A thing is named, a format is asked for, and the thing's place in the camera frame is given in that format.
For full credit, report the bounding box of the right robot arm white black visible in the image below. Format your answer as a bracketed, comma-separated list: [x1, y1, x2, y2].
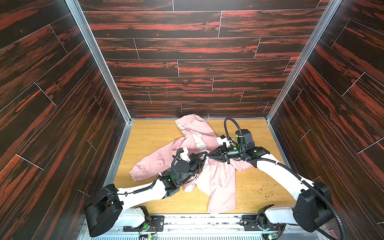
[208, 145, 346, 240]

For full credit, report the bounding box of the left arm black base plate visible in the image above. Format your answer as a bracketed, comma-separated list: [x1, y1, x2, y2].
[123, 215, 165, 232]

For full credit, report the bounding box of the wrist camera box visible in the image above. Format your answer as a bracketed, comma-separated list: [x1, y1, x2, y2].
[236, 129, 255, 148]
[179, 148, 190, 162]

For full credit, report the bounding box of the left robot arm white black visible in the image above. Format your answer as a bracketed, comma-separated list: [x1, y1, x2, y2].
[84, 152, 208, 238]

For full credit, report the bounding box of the pink zip-up jacket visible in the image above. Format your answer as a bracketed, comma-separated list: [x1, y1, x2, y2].
[130, 114, 252, 214]

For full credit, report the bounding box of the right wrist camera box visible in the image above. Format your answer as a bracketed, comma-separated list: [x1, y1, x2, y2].
[236, 129, 255, 148]

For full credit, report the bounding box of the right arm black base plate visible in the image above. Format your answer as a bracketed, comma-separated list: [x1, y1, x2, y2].
[240, 215, 286, 231]

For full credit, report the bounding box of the aluminium front rail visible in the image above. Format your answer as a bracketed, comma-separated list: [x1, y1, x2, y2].
[97, 214, 326, 240]

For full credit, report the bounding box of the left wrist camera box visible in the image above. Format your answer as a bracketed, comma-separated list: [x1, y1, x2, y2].
[179, 148, 190, 162]

